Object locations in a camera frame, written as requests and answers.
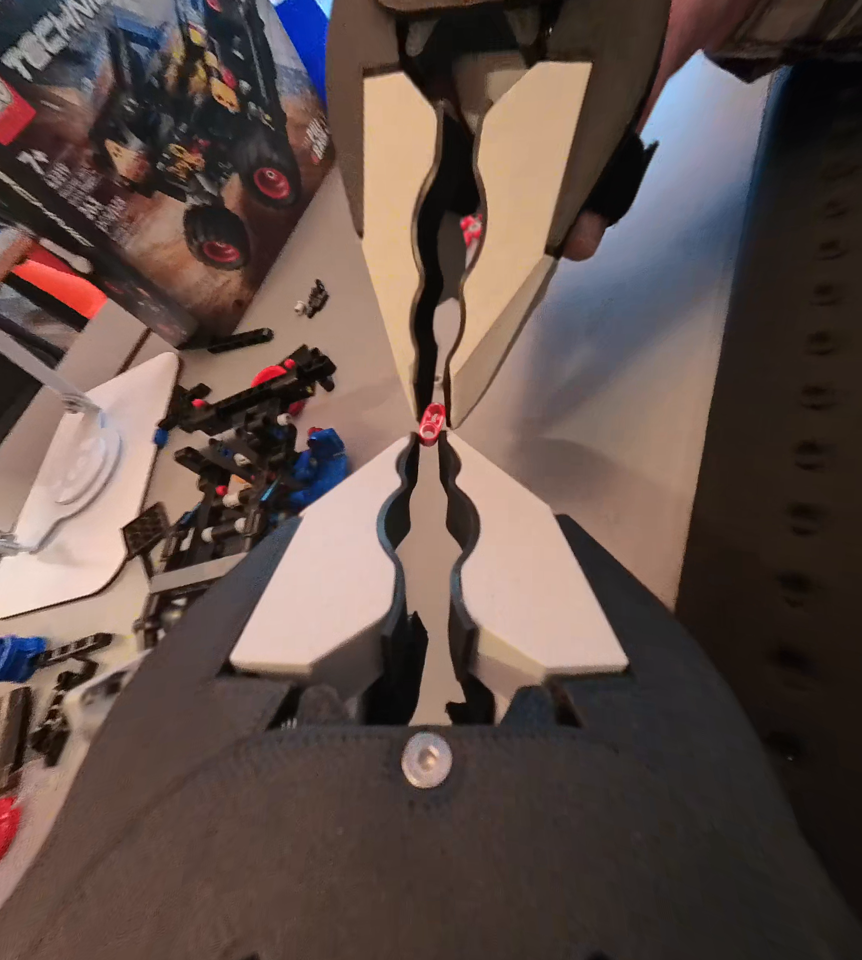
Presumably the blue wheel rim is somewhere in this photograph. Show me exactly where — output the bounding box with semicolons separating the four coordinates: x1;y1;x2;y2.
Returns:
0;635;49;684

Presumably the thick black beam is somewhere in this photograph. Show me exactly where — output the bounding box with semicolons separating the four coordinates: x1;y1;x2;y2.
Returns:
206;327;274;354

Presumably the person's right forearm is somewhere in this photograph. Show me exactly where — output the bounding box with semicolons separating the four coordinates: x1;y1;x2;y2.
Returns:
704;0;862;82

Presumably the toy set box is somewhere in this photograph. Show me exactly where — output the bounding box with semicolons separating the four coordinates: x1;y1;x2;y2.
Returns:
0;0;336;350

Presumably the orange plastic object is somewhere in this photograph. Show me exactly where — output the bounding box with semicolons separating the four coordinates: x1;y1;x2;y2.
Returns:
0;228;105;316

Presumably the black holed beam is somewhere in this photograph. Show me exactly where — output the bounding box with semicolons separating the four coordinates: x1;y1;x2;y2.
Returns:
37;632;113;665

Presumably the toy brick vehicle chassis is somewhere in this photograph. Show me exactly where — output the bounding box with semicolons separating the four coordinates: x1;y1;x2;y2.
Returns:
134;345;349;650

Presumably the black square plate brick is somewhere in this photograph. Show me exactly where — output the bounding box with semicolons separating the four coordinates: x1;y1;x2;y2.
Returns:
122;504;171;560

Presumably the grey desk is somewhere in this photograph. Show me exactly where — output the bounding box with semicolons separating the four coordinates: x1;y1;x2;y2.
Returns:
0;52;773;901

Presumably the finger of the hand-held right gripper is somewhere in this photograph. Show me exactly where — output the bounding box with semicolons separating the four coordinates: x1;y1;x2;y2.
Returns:
442;58;595;430
362;69;447;421

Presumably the blue plastic container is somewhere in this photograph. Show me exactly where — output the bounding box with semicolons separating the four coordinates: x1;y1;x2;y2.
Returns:
275;0;332;102

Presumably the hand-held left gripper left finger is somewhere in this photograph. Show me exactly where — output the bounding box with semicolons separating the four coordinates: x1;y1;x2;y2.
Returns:
230;437;420;706

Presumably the black cylinder brick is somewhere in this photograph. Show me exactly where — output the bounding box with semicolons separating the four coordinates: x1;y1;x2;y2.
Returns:
0;686;34;800

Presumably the black perforated panel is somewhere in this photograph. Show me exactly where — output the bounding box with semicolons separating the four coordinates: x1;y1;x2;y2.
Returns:
674;63;862;960

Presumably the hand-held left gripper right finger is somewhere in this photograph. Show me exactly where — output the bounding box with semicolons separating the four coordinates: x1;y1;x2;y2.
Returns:
438;433;630;714

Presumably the black frame brick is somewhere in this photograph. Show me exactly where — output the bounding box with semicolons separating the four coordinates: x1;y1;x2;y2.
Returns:
29;660;98;766

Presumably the person's right hand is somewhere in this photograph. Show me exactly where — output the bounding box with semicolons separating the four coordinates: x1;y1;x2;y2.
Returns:
562;0;738;261

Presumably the white stand base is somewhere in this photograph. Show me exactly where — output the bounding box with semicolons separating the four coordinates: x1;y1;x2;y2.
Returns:
0;352;180;620

